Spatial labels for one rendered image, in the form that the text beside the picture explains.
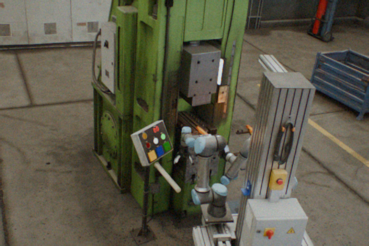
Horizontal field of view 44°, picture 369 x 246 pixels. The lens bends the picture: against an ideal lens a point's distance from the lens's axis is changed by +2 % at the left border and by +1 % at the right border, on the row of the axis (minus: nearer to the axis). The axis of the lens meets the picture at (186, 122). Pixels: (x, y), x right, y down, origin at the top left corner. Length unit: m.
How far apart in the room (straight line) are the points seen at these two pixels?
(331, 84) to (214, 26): 4.07
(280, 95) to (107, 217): 2.58
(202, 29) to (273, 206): 1.71
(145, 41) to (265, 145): 1.78
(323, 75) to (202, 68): 4.21
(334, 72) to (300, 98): 5.01
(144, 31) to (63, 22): 5.02
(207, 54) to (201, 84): 0.28
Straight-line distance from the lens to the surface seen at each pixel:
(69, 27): 9.08
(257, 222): 2.87
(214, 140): 3.14
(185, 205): 4.56
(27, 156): 5.69
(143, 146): 3.68
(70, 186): 5.11
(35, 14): 8.90
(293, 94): 2.70
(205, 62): 3.90
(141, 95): 4.32
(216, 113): 4.40
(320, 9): 11.29
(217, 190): 3.35
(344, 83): 7.61
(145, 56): 4.16
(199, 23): 3.92
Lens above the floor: 3.02
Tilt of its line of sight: 28 degrees down
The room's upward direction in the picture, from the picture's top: 5 degrees clockwise
